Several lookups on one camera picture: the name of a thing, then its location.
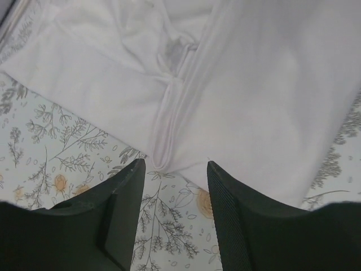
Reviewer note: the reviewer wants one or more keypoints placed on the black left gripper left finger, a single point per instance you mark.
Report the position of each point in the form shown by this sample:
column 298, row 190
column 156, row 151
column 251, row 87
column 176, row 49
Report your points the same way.
column 94, row 230

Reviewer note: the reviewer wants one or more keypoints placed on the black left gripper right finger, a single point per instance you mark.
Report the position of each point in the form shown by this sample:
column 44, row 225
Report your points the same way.
column 256, row 232

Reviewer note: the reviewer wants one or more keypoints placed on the white t shirt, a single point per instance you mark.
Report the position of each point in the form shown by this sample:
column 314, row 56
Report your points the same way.
column 259, row 87

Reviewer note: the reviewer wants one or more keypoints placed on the floral patterned table mat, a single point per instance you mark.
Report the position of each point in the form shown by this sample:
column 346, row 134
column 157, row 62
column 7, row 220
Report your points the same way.
column 51, row 155

